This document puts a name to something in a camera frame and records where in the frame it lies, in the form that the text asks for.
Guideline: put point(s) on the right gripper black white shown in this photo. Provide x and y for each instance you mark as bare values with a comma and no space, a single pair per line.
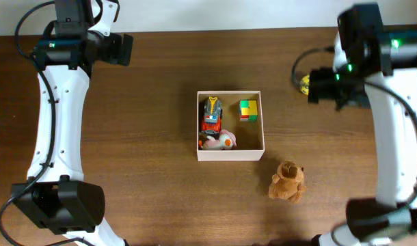
318,85

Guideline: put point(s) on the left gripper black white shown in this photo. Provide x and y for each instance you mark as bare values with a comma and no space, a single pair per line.
122,57

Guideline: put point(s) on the yellow ball with blue letters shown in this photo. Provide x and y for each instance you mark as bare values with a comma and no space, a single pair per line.
304,84

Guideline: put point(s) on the colourful puzzle cube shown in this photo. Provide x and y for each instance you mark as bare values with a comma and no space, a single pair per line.
248,110

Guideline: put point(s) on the red grey toy truck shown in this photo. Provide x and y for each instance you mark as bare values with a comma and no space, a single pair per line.
212,115

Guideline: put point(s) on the pink white toy duck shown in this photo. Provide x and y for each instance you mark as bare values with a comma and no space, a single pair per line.
225,141

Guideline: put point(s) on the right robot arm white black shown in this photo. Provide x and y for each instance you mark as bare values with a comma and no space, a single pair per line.
392,93

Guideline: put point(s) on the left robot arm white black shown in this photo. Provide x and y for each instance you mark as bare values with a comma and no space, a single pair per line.
55,195

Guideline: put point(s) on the white open cardboard box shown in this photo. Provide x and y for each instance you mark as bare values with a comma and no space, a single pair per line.
250,135

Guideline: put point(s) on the brown teddy bear plush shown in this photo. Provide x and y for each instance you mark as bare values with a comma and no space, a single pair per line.
288,183

